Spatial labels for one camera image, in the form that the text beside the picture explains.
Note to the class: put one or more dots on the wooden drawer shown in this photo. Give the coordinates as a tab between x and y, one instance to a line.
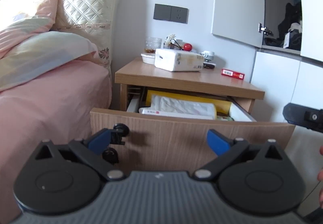
159	143

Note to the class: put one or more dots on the grey wall socket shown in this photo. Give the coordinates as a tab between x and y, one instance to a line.
170	13

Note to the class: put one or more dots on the pink bed sheet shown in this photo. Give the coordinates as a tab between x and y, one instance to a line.
55	106

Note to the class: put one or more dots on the white flower diffuser bottle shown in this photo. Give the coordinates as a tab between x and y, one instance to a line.
171	42

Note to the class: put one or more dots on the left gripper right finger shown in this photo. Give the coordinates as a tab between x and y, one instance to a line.
227	150

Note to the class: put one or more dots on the white round device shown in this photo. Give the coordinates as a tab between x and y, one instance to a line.
208	55

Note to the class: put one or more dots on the person's right hand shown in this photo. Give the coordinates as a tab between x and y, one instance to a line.
320	178

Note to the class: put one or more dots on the white plastic bag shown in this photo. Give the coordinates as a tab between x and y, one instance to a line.
167	104

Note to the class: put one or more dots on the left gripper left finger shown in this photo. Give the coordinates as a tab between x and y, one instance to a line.
88	151

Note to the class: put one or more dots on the pastel striped pillow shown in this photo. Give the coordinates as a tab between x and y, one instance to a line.
40	54

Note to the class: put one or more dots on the white cabinet door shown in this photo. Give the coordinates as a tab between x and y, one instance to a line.
239	20

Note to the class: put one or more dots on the pink pillow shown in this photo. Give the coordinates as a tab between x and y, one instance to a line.
38	18

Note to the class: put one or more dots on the cream quilted headboard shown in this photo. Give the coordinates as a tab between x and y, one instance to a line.
92	19

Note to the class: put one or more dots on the red flat box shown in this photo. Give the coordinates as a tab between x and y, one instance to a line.
232	74

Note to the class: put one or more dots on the wooden nightstand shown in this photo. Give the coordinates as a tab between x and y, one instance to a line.
205	82

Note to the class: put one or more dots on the yellow envelope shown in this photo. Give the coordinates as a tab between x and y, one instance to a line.
221	106

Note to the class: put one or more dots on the glass jar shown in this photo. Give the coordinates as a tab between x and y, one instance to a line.
151	44

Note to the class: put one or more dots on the white tissue pack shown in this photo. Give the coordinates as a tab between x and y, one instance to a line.
178	60

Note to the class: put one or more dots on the red apple ornament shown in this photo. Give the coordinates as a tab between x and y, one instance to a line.
187	47

